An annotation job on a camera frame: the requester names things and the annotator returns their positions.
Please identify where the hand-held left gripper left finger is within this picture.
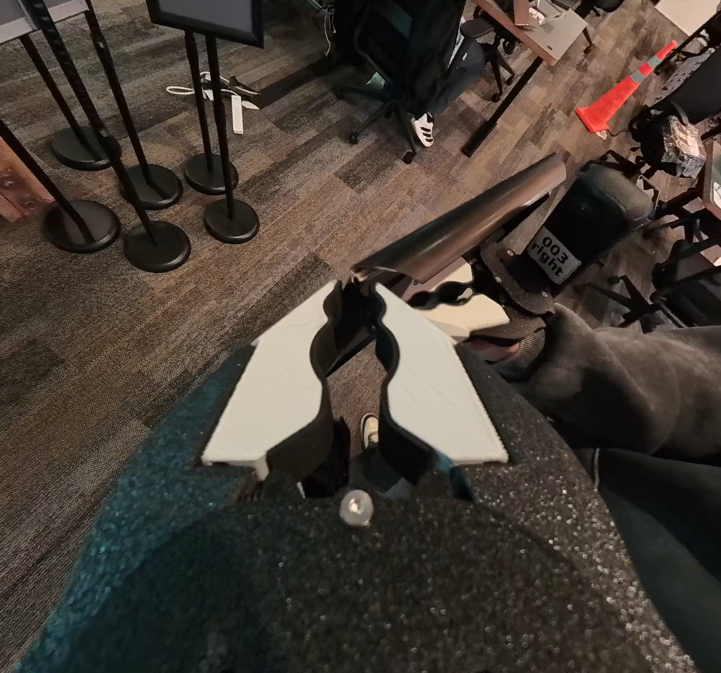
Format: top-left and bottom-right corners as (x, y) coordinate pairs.
(201, 279), (344, 480)

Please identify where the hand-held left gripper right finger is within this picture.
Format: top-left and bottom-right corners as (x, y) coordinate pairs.
(375, 282), (511, 486)

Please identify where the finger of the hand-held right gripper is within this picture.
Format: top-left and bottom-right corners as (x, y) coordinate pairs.
(406, 262), (480, 306)
(421, 293), (511, 343)

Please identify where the black snap frame sign stand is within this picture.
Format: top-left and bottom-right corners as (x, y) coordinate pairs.
(324, 153), (567, 378)

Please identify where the person's right forearm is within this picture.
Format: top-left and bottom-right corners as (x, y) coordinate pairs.
(468, 304), (721, 461)

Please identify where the brown office desk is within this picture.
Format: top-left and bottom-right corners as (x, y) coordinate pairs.
(461, 0), (591, 157)

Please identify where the person's right hand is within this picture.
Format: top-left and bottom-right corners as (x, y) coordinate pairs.
(470, 330), (546, 367)

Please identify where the orange traffic cone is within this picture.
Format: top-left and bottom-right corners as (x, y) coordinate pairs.
(575, 40), (679, 134)

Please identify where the crumpled plastic bag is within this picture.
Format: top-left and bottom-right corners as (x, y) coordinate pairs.
(661, 117), (709, 179)

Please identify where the black office chair with jacket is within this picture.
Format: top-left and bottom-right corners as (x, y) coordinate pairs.
(332, 0), (491, 166)

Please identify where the person's torso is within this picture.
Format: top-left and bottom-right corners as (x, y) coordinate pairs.
(586, 447), (721, 673)

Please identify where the wooden pillar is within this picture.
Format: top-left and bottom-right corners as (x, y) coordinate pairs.
(0, 137), (55, 224)

